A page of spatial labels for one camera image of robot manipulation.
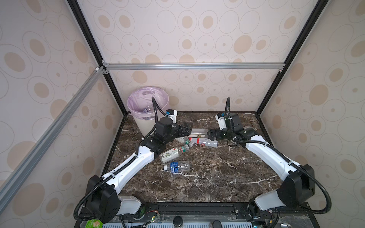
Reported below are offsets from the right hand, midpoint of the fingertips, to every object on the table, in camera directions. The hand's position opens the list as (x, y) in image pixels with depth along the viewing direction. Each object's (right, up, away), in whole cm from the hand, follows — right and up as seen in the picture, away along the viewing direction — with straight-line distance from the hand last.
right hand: (215, 131), depth 84 cm
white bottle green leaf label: (-26, -14, +6) cm, 30 cm away
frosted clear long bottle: (-8, -2, +25) cm, 26 cm away
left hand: (-15, +4, -10) cm, 18 cm away
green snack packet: (-62, -44, -15) cm, 78 cm away
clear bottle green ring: (-21, -8, +16) cm, 27 cm away
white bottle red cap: (-4, -8, +12) cm, 15 cm away
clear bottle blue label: (-23, -21, 0) cm, 31 cm away
